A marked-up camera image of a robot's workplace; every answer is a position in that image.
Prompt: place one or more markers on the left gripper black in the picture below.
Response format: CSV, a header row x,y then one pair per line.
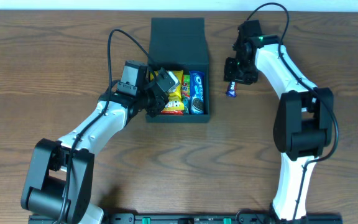
x,y
159,95

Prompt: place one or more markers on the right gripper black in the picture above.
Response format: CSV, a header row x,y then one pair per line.
x,y
236,73

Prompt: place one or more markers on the yellow snack bag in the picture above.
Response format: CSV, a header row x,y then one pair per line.
x,y
174,99

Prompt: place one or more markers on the red snack bag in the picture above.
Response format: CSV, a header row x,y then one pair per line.
x,y
172,112

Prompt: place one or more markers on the Cadbury Dairy Milk bar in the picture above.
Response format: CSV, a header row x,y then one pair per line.
x,y
231,89

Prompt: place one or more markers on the Haribo worms gummy bag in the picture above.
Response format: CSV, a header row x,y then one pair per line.
x,y
185,93

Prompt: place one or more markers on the blue Oreo cookie pack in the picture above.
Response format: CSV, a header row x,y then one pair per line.
x,y
196,92

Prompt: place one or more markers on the dark green box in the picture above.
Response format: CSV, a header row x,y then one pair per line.
x,y
180,44

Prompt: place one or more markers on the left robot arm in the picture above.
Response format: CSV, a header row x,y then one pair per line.
x,y
60,176

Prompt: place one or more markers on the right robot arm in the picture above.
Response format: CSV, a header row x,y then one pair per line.
x,y
302,127

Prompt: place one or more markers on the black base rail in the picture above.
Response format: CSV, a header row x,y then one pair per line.
x,y
242,218

